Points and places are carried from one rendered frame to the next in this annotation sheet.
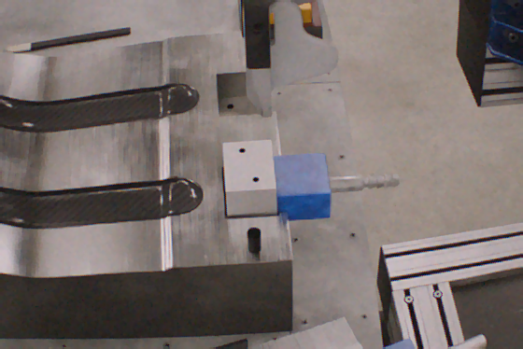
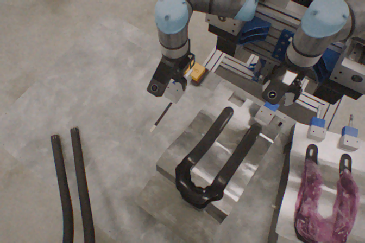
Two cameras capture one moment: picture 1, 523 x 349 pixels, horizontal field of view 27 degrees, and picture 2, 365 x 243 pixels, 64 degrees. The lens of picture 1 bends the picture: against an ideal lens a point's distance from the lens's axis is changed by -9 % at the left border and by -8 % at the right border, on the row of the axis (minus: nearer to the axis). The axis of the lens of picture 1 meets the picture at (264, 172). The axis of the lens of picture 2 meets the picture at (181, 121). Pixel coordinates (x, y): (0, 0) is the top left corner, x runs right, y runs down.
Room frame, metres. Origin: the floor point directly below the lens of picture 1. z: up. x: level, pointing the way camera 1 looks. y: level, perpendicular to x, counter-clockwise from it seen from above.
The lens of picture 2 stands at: (0.56, 0.48, 1.80)
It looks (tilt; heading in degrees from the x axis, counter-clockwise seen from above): 68 degrees down; 312
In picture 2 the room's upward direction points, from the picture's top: 4 degrees counter-clockwise
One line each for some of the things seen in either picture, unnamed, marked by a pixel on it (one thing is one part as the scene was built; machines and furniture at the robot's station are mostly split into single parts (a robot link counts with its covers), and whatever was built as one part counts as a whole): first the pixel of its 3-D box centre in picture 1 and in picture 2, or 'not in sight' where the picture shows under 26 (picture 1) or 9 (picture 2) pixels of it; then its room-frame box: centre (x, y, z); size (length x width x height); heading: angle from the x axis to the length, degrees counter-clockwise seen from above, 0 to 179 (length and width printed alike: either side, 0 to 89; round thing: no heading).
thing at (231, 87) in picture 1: (246, 109); (236, 101); (0.70, 0.01, 0.87); 0.05 x 0.05 x 0.04; 3
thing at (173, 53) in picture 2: not in sight; (172, 43); (0.89, 0.12, 1.17); 0.08 x 0.08 x 0.05
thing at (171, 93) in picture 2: not in sight; (181, 82); (0.88, 0.10, 0.93); 0.13 x 0.05 x 0.05; 93
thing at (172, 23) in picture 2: not in sight; (172, 21); (0.88, 0.12, 1.25); 0.09 x 0.08 x 0.11; 112
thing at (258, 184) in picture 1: (314, 186); (271, 105); (0.60, -0.04, 0.89); 0.13 x 0.05 x 0.05; 93
